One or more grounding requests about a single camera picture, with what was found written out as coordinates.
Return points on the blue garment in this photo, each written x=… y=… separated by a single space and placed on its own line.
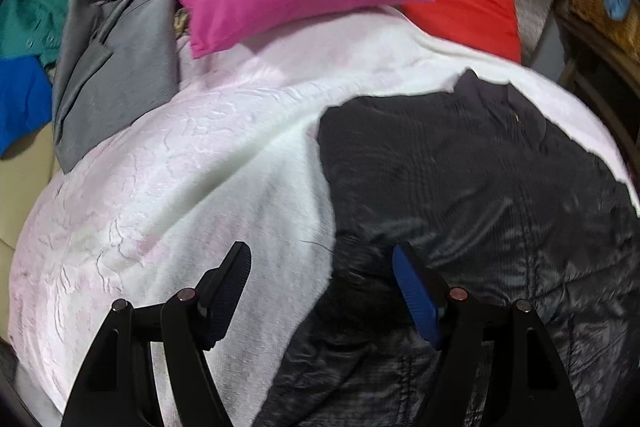
x=20 y=102

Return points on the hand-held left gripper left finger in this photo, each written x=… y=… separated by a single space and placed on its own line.
x=227 y=292

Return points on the teal garment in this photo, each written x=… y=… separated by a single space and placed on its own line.
x=30 y=17

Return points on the red pillow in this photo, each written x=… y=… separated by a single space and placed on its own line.
x=460 y=2

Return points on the beige padded surface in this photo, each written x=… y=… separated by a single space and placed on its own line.
x=20 y=197

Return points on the black quilted jacket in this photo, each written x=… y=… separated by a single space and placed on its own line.
x=450 y=167

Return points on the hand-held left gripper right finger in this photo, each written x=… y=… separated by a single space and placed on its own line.
x=415 y=297

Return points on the white textured blanket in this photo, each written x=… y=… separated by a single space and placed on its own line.
x=175 y=167

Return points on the grey garment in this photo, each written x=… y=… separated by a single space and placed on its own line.
x=120 y=72

